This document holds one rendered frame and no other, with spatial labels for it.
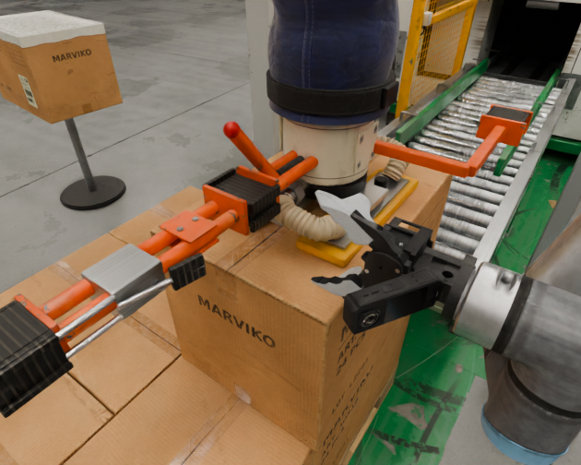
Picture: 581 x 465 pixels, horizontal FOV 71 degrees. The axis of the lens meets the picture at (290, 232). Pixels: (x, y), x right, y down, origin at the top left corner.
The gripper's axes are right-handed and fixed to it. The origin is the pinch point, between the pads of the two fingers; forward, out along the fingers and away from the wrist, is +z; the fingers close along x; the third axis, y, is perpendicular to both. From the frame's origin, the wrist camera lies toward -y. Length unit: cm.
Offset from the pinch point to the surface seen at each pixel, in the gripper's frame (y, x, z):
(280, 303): -1.3, -13.4, 4.0
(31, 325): -29.8, 2.9, 12.8
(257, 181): 6.0, 1.8, 13.7
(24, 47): 53, -10, 186
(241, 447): -10, -53, 9
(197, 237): -9.6, 1.7, 11.0
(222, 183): 2.3, 1.9, 17.6
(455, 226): 96, -54, -3
